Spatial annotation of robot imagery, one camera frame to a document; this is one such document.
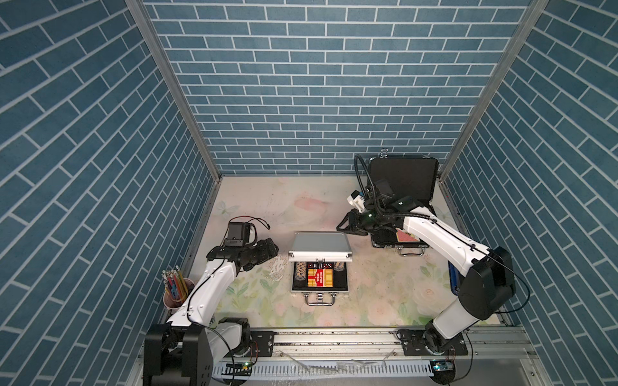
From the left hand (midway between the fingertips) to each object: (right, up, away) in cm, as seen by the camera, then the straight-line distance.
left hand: (275, 251), depth 84 cm
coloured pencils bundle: (-27, -6, -14) cm, 31 cm away
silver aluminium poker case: (+16, -6, +4) cm, 18 cm away
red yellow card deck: (+16, -10, +1) cm, 19 cm away
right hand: (+23, +9, -5) cm, 26 cm away
